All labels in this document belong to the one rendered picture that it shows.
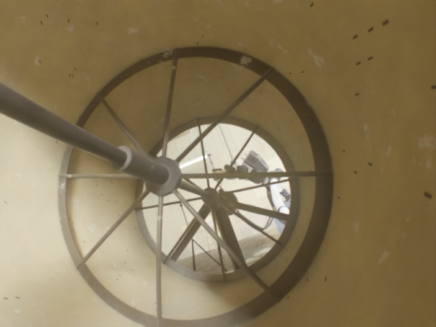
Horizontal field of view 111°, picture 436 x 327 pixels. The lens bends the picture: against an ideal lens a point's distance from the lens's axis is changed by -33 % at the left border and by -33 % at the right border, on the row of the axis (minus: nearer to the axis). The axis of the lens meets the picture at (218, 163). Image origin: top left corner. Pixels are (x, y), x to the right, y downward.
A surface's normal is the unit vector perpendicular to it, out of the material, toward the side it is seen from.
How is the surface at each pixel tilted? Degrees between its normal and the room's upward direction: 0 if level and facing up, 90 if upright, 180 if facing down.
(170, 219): 90
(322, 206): 90
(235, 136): 90
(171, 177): 90
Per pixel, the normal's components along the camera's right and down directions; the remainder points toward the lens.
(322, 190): -0.20, -0.24
